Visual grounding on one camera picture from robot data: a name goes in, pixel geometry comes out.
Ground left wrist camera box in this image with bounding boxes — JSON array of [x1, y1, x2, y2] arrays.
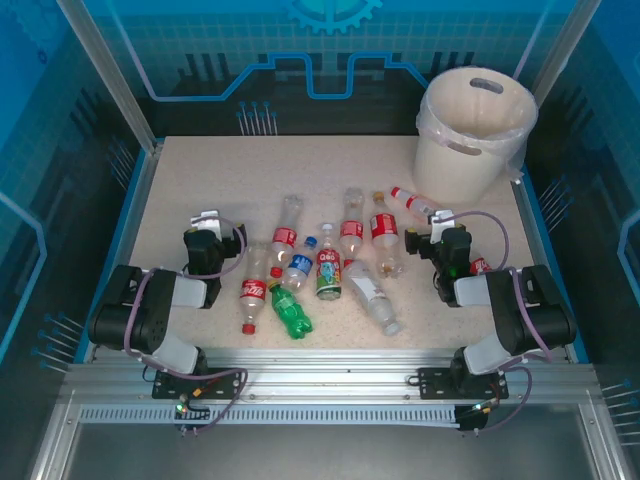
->
[[190, 208, 225, 235]]

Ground clear bottle red white label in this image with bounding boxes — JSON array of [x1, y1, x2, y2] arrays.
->
[[389, 186, 444, 225]]

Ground grey metal floor panel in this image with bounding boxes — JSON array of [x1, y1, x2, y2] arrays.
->
[[29, 402, 626, 480]]

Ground right aluminium table rail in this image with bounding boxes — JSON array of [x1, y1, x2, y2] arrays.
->
[[512, 169, 576, 364]]

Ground left black LED connector box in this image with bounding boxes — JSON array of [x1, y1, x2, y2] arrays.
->
[[173, 399, 212, 436]]

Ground clear cola bottle red label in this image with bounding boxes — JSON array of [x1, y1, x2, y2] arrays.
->
[[468, 255, 496, 277]]

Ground aluminium frame post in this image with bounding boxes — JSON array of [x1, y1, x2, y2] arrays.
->
[[55, 0, 164, 156], [510, 0, 605, 101]]

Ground aluminium table rail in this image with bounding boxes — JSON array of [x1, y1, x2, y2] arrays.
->
[[84, 142, 164, 364], [512, 169, 576, 364]]

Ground right black LED connector box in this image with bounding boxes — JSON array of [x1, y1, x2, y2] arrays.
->
[[455, 399, 490, 436]]

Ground green soda bottle yellow cap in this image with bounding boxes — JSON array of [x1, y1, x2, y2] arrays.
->
[[267, 279, 315, 342]]

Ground white slotted cable duct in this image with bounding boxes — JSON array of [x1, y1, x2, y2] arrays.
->
[[78, 405, 464, 425]]

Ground black led connector box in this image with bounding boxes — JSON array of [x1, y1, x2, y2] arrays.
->
[[455, 399, 490, 436], [173, 399, 212, 436]]

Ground right aluminium frame post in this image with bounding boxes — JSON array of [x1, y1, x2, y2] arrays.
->
[[510, 0, 605, 101]]

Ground clear cola bottle yellow cap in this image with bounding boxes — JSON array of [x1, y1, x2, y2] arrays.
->
[[368, 191, 407, 279]]

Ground left aluminium frame post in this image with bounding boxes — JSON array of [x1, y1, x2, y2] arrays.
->
[[55, 0, 164, 156]]

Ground cream plastic bin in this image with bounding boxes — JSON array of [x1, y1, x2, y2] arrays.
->
[[412, 67, 539, 206]]

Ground clear cola bottle red cap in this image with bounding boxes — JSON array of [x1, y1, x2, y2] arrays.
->
[[338, 186, 365, 266], [271, 193, 307, 279], [238, 243, 271, 335]]

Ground left aluminium table rail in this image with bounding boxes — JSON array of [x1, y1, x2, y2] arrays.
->
[[84, 142, 164, 364]]

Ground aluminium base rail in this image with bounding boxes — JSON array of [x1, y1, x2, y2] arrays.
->
[[62, 347, 599, 407]]

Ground bottle with green cartoon label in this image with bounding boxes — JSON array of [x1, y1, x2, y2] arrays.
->
[[314, 223, 345, 302]]

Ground small clear bottle blue label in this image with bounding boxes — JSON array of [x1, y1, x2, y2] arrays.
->
[[281, 234, 320, 295]]

